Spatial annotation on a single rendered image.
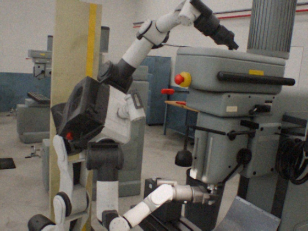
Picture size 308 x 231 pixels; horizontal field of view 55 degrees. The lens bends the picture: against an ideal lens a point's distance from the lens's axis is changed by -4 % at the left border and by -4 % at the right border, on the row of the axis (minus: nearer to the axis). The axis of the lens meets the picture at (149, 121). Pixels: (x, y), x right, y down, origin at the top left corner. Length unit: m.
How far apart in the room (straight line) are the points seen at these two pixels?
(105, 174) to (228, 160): 0.52
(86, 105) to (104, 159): 0.23
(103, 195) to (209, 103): 0.57
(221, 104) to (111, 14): 9.88
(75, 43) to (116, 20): 8.23
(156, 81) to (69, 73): 5.98
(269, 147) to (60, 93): 1.90
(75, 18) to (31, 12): 7.38
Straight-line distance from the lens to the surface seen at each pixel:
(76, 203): 1.73
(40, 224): 2.12
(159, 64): 8.62
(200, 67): 1.15
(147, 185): 1.84
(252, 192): 1.80
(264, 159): 1.48
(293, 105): 1.58
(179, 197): 1.38
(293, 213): 1.72
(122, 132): 1.34
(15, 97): 10.11
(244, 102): 1.28
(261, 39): 1.46
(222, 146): 1.29
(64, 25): 2.78
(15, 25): 10.05
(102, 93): 1.35
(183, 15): 1.23
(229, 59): 1.17
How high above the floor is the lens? 1.82
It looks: 11 degrees down
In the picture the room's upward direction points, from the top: 5 degrees clockwise
